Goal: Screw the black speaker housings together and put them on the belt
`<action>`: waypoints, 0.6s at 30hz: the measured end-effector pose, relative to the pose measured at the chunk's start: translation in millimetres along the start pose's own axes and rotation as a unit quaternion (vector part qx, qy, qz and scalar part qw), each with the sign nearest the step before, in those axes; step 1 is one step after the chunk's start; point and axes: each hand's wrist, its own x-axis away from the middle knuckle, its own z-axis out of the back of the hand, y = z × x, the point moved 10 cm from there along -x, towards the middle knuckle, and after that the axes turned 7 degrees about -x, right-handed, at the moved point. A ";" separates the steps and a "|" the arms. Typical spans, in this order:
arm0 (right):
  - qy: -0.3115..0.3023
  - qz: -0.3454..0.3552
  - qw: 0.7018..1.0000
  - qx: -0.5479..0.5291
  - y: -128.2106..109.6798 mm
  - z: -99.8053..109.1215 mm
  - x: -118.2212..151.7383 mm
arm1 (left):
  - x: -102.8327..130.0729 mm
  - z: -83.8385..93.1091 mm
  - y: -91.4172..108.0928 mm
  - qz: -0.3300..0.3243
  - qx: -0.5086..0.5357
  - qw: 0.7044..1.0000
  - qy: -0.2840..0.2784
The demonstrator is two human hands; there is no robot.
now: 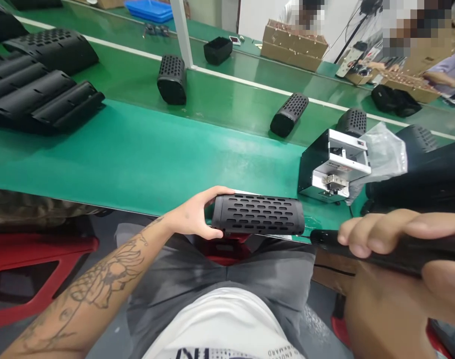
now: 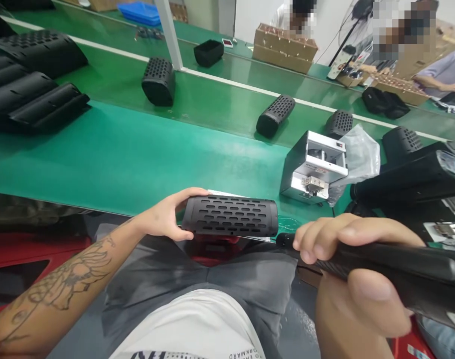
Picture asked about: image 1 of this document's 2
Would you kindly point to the person's left hand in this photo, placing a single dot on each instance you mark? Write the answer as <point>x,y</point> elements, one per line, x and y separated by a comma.
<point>193,217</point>

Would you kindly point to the person's right hand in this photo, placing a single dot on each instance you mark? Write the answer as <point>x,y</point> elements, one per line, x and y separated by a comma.
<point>391,291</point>

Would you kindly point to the person's right little finger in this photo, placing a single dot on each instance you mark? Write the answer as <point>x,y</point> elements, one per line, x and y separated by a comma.
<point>348,230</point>

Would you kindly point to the person's right thumb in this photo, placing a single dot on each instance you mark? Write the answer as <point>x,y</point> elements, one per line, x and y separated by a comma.
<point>446,275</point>

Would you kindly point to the person's right ring finger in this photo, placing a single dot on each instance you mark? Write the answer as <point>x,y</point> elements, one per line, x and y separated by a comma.
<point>363,245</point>

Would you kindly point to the person's right index finger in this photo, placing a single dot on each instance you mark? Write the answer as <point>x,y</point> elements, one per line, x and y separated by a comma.
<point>436,224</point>

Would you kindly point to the person's left thumb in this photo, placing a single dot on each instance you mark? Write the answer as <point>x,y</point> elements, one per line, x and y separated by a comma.
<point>206,232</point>

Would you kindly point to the person's left index finger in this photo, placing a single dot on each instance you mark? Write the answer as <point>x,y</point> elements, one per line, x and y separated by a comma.
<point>216,192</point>

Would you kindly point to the person's right middle finger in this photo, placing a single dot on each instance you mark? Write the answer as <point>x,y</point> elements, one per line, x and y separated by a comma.
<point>386,233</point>

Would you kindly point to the black electric screwdriver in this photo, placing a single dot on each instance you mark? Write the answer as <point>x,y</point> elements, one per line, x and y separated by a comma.
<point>326,238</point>

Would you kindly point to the black perforated speaker shell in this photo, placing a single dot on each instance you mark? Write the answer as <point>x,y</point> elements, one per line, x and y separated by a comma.
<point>418,137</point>
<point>353,121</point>
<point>289,114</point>
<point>259,216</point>
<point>172,79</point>

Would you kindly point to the red holding fixture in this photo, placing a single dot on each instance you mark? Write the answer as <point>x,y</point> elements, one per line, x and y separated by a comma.
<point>225,248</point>

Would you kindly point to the brown cardboard box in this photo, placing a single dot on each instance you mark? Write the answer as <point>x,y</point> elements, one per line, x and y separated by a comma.
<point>335,269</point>

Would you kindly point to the person's legs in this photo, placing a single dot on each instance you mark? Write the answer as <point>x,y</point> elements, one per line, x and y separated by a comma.
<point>197,273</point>

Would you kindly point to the large black bin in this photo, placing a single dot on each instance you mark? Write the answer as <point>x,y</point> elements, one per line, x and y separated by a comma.
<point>418,183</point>

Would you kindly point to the black and silver screw feeder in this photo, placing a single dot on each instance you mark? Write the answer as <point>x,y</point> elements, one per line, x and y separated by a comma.
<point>330,164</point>

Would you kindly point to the clear plastic bag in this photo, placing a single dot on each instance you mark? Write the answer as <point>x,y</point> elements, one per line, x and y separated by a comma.
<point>386,149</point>

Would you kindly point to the person's body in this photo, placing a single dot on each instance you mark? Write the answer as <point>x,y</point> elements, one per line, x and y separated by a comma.
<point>219,329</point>

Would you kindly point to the black speaker units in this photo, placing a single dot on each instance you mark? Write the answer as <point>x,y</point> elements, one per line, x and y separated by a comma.
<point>395,100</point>

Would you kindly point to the long cardboard box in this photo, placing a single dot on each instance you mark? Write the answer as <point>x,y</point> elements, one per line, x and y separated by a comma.
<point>418,89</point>

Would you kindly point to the open black plastic box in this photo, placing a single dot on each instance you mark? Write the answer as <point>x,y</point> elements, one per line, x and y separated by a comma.
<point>217,50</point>

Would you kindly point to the small red and white item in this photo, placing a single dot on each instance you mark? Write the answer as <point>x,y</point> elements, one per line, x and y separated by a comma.
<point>234,40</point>

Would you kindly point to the small open cardboard box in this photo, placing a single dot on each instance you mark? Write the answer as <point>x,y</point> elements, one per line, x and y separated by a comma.
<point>360,76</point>

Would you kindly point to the cardboard box with copper parts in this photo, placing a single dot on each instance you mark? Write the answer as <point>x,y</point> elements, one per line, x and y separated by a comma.
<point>292,45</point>

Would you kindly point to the small dark metal parts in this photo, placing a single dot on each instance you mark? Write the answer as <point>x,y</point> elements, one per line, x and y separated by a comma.
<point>155,30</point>

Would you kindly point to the red plastic stool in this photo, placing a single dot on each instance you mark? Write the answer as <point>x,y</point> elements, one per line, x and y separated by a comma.
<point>36,273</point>

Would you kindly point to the camouflage cloth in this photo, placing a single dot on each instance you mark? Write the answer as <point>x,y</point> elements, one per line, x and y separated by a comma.
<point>33,207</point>

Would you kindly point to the blue plastic tray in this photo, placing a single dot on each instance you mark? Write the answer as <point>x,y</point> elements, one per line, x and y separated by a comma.
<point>150,9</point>

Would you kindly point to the pile of black speaker covers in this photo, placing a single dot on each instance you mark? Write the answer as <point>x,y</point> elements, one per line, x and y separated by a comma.
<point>40,82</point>

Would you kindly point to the white upright post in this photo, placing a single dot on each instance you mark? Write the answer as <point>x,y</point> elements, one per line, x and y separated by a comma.
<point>183,33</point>

